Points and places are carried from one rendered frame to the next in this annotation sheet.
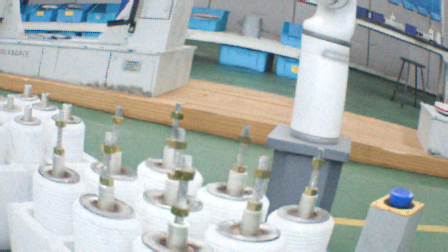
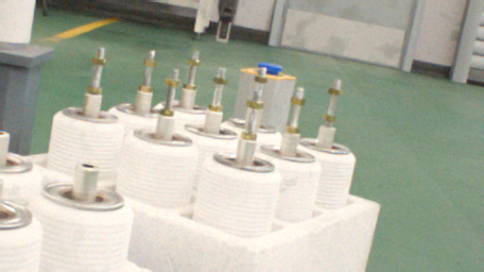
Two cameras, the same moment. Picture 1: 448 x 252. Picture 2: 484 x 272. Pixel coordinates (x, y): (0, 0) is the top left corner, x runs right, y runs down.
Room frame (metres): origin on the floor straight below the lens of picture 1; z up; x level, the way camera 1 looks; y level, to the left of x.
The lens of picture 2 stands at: (0.97, 1.24, 0.48)
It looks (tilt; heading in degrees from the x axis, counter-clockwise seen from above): 13 degrees down; 263
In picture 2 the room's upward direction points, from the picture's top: 10 degrees clockwise
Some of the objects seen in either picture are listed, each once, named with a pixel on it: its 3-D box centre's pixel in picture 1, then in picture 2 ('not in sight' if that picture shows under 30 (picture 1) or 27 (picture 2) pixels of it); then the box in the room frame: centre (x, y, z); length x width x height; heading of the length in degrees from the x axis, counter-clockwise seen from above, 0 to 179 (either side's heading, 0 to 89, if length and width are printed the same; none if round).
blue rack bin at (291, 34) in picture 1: (304, 37); not in sight; (5.45, -0.54, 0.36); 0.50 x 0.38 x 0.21; 170
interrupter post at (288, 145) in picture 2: (105, 197); (288, 144); (0.69, 0.12, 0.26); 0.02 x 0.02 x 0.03
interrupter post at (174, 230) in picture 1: (177, 236); (325, 138); (0.61, 0.03, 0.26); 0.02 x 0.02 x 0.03
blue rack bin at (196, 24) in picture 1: (202, 18); not in sight; (5.58, 0.32, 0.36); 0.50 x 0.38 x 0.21; 171
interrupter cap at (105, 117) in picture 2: (169, 167); (90, 116); (0.94, 0.06, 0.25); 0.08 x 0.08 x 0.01
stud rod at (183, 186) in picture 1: (182, 194); (332, 106); (0.61, 0.03, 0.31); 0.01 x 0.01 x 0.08; 50
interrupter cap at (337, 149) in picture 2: (176, 246); (323, 146); (0.61, 0.03, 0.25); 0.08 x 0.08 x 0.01
